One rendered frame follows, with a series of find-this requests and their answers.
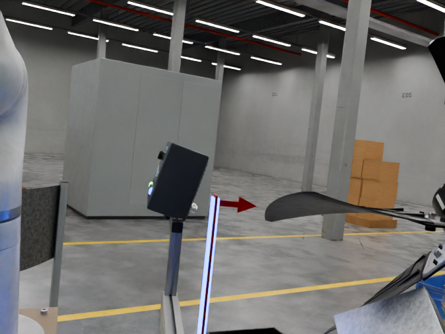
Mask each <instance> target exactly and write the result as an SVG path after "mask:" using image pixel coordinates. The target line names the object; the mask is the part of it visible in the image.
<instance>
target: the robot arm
mask: <svg viewBox="0 0 445 334"><path fill-rule="evenodd" d="M27 109H28V76H27V71H26V66H25V63H24V61H23V58H22V56H21V55H20V53H19V52H18V50H17V49H16V48H15V45H14V43H13V40H12V38H11V35H10V34H9V31H8V28H7V26H6V24H5V21H4V18H3V16H2V13H1V10H0V334H44V330H43V328H42V326H41V325H40V324H39V323H37V322H36V321H35V320H33V319H31V318H29V317H26V316H23V315H19V276H20V252H21V203H22V180H23V160H24V153H25V138H26V121H27Z"/></svg>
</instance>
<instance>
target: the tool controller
mask: <svg viewBox="0 0 445 334"><path fill-rule="evenodd" d="M158 159H160V164H159V165H160V167H159V166H158V167H159V169H157V170H158V172H157V171H156V172H157V174H155V175H156V177H154V178H155V179H153V183H154V184H153V185H154V189H153V191H152V194H151V195H150V194H148V201H147V208H148V209H149V210H152V211H155V212H157V213H161V214H163V215H164V217H163V218H164V219H167V220H169V219H170V217H175V218H176V219H177V218H182V219H183V221H185V220H186V218H187V216H188V215H189V213H190V212H192V213H196V211H197V206H196V204H195V203H193V201H194V199H195V196H196V193H197V192H198V188H199V185H200V183H201V180H202V179H203V175H204V172H205V170H206V167H207V166H208V160H209V157H208V156H207V155H205V154H202V153H200V152H197V151H194V150H191V149H189V148H186V147H184V146H181V145H178V144H176V143H173V142H170V141H169V142H168V143H167V145H166V147H165V150H164V151H160V152H159V155H158Z"/></svg>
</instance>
